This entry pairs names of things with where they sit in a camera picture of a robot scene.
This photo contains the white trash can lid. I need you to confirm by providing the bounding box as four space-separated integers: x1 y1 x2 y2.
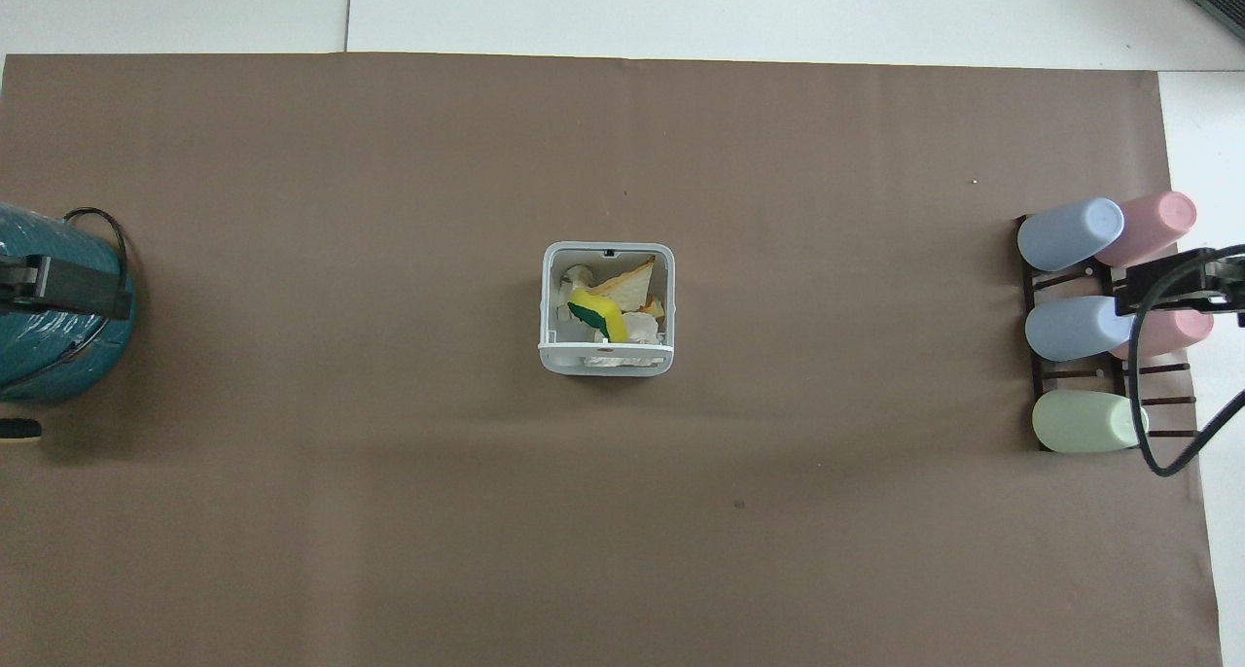
540 341 676 377

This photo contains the white trash can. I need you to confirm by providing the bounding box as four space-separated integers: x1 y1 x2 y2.
538 242 676 377

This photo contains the yellow and green toy banana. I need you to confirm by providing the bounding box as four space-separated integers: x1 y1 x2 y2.
567 291 626 343

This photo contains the toy bread slice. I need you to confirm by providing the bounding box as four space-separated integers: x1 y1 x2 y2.
587 257 658 311

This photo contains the blue plastic cup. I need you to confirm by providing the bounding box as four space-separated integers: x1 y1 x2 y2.
1024 296 1140 363
1017 197 1126 273

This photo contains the green plastic cup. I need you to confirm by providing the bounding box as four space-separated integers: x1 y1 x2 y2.
1031 390 1151 454

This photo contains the pink plastic cup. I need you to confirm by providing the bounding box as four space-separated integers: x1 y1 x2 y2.
1109 308 1216 362
1095 192 1199 268

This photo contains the dark brown cup rack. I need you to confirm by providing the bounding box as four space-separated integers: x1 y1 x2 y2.
1015 214 1200 453

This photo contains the teal woven basket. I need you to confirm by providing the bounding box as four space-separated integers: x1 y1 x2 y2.
0 203 137 404

